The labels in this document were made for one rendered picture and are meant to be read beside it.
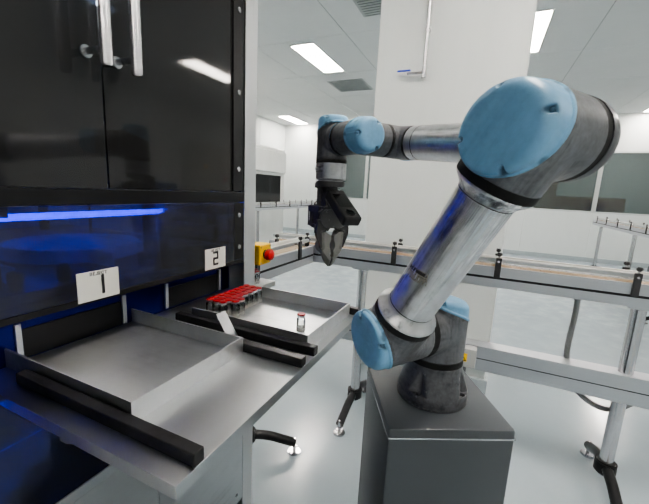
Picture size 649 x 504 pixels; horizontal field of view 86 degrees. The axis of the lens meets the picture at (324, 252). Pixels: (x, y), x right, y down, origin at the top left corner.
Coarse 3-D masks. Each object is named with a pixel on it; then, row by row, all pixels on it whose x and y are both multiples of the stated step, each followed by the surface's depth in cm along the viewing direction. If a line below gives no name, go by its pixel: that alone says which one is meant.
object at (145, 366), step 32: (160, 320) 83; (64, 352) 70; (96, 352) 71; (128, 352) 72; (160, 352) 72; (192, 352) 73; (224, 352) 69; (64, 384) 57; (96, 384) 60; (128, 384) 60; (160, 384) 55; (192, 384) 61
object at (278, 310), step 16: (256, 304) 104; (272, 304) 105; (288, 304) 106; (304, 304) 106; (320, 304) 103; (336, 304) 101; (240, 320) 84; (256, 320) 92; (272, 320) 93; (288, 320) 93; (320, 320) 94; (336, 320) 91; (288, 336) 78; (304, 336) 77; (320, 336) 83
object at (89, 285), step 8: (88, 272) 68; (96, 272) 70; (104, 272) 71; (112, 272) 73; (80, 280) 67; (88, 280) 68; (96, 280) 70; (112, 280) 73; (80, 288) 67; (88, 288) 69; (96, 288) 70; (112, 288) 73; (80, 296) 67; (88, 296) 69; (96, 296) 70; (104, 296) 72
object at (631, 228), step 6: (594, 222) 624; (600, 222) 593; (606, 222) 563; (612, 222) 563; (618, 222) 515; (624, 222) 518; (630, 222) 470; (612, 228) 536; (618, 228) 512; (624, 228) 491; (630, 228) 470; (636, 228) 453; (642, 228) 454; (648, 228) 428; (636, 234) 451; (642, 234) 435; (648, 234) 419
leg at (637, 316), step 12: (636, 312) 137; (636, 324) 137; (636, 336) 138; (624, 348) 141; (636, 348) 139; (624, 360) 141; (636, 360) 140; (624, 372) 141; (612, 408) 146; (624, 408) 143; (612, 420) 146; (612, 432) 146; (612, 444) 146; (600, 456) 151; (612, 456) 147
